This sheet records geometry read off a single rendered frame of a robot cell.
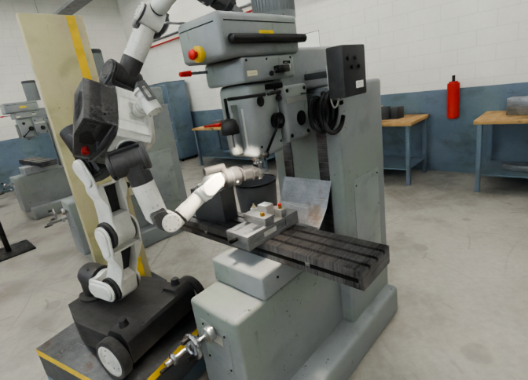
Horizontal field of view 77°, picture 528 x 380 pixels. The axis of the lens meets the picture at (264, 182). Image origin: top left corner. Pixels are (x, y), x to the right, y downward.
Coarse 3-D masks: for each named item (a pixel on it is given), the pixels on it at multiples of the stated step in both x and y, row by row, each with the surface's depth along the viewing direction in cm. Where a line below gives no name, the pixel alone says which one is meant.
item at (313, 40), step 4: (308, 32) 582; (312, 32) 577; (316, 32) 572; (308, 36) 585; (312, 36) 580; (316, 36) 575; (308, 40) 587; (312, 40) 582; (316, 40) 577; (300, 44) 600; (304, 44) 595; (308, 44) 589; (312, 44) 584; (316, 44) 579; (320, 44) 574
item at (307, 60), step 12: (300, 48) 156; (312, 48) 162; (324, 48) 170; (300, 60) 156; (312, 60) 162; (324, 60) 170; (300, 72) 156; (312, 72) 163; (288, 84) 151; (312, 84) 164; (324, 84) 172
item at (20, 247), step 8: (0, 224) 419; (0, 232) 420; (24, 240) 459; (0, 248) 443; (8, 248) 427; (16, 248) 434; (24, 248) 431; (32, 248) 428; (0, 256) 417; (8, 256) 413
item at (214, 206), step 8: (200, 184) 192; (224, 192) 181; (232, 192) 187; (208, 200) 184; (216, 200) 181; (224, 200) 181; (232, 200) 187; (200, 208) 190; (208, 208) 186; (216, 208) 183; (224, 208) 181; (232, 208) 187; (200, 216) 192; (208, 216) 188; (216, 216) 185; (224, 216) 182; (232, 216) 187
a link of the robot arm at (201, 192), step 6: (216, 174) 142; (210, 180) 141; (216, 180) 142; (222, 180) 143; (204, 186) 140; (210, 186) 141; (216, 186) 142; (192, 192) 143; (198, 192) 141; (204, 192) 140; (210, 192) 141; (216, 192) 142; (204, 198) 141; (210, 198) 141
